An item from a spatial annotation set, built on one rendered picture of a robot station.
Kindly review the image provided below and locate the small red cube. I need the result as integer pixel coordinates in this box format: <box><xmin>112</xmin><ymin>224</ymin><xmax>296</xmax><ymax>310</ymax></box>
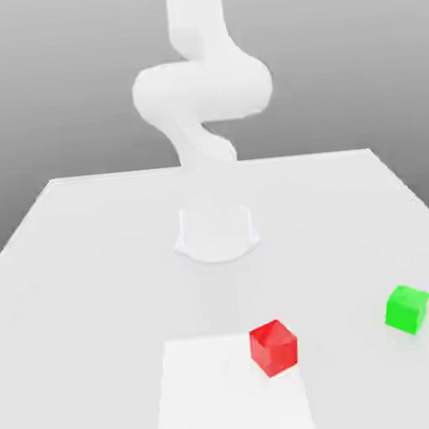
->
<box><xmin>246</xmin><ymin>317</ymin><xmax>302</xmax><ymax>380</ymax></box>

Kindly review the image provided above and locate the small green cube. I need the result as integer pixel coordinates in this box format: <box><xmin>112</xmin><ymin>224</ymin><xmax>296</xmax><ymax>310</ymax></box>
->
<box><xmin>380</xmin><ymin>282</ymin><xmax>429</xmax><ymax>339</ymax></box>

